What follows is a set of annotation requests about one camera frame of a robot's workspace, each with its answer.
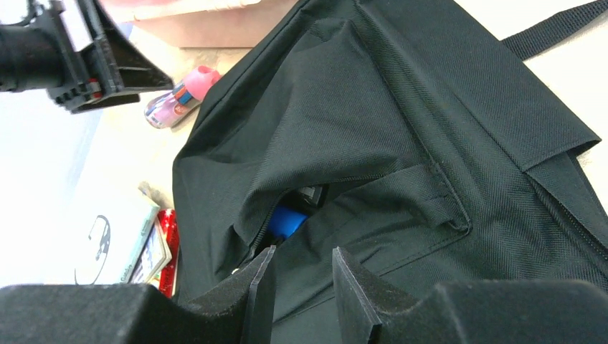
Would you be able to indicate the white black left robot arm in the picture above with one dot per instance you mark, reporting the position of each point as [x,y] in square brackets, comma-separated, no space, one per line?
[37,54]

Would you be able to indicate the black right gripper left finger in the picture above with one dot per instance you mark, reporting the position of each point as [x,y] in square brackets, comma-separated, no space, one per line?
[238,310]

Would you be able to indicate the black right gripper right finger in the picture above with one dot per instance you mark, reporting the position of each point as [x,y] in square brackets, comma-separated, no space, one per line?
[371,310]

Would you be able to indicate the black fabric student bag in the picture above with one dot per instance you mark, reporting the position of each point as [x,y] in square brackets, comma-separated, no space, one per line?
[442,156]

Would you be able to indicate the silver foil booklet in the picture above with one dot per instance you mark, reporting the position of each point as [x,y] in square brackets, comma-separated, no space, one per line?
[99,238]

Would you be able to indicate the translucent orange plastic storage box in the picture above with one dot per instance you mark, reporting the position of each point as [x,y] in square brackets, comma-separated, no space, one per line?
[203,23]

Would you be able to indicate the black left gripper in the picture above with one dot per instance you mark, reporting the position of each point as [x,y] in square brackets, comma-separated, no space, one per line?
[108,72]

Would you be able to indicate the blue object inside bag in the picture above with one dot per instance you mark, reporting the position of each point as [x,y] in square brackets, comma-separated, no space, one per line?
[284,222]

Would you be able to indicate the red patterned notebook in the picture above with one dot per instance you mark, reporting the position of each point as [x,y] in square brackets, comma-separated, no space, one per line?
[165,280]

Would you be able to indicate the pink capped small bottle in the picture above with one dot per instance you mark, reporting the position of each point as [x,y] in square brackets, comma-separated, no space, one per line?
[168,110]

